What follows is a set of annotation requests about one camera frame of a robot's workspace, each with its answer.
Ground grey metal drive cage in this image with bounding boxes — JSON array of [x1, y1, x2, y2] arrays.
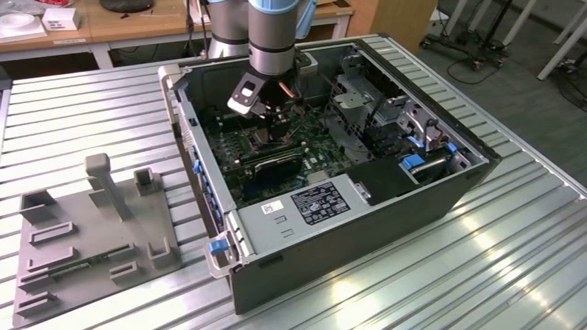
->
[[327, 74, 383, 154]]

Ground black round object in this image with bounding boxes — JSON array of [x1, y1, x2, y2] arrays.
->
[[99, 0, 155, 13]]

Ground black expansion card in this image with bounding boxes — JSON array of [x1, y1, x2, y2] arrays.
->
[[240, 153, 304, 204]]

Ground silver power supply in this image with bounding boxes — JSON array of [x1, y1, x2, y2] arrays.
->
[[227, 173, 374, 263]]

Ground metal socket cover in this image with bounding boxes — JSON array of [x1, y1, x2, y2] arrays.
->
[[285, 105, 307, 129]]

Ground wooden desk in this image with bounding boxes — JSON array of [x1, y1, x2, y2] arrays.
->
[[0, 0, 356, 72]]

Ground white cardboard box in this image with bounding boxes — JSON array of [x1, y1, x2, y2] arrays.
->
[[40, 8, 84, 32]]

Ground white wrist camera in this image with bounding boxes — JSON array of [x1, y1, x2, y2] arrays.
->
[[227, 73, 268, 118]]

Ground CPU socket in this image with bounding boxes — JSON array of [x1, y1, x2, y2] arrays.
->
[[243, 122, 295, 153]]

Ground green motherboard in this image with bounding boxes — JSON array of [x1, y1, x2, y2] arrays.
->
[[204, 102, 354, 207]]

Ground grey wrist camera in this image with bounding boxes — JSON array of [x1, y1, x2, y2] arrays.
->
[[296, 56, 319, 75]]

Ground grey parts rack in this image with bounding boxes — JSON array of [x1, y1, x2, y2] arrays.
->
[[13, 153, 184, 327]]

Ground silver CPU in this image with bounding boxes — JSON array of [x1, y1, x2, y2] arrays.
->
[[251, 127, 276, 144]]

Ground white table leg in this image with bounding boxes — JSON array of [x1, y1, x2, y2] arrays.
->
[[535, 0, 587, 82]]

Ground wooden cabinet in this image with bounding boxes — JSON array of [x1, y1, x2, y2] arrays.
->
[[370, 0, 438, 55]]

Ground black rolling stand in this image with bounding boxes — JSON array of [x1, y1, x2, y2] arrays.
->
[[420, 0, 515, 72]]

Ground green RAM stick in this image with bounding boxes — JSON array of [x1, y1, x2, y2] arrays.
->
[[43, 245, 139, 281]]

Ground white bowl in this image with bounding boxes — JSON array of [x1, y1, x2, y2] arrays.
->
[[0, 12, 48, 39]]

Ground black plastic shroud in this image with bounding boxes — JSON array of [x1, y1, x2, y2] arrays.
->
[[346, 159, 422, 206]]

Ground open PC case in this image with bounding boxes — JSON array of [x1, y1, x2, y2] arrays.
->
[[157, 33, 502, 316]]

